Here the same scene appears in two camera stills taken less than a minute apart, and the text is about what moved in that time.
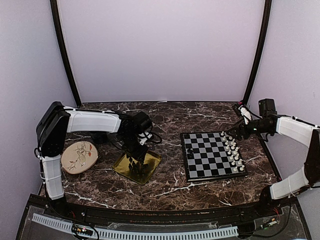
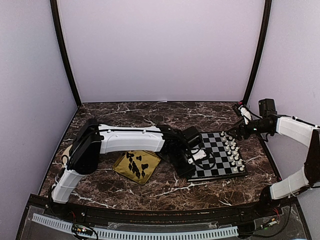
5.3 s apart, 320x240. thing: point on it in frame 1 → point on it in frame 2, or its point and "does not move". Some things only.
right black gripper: (238, 137) does not move
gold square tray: (138, 170) does not move
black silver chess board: (213, 155) does not move
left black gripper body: (131, 147) → (179, 166)
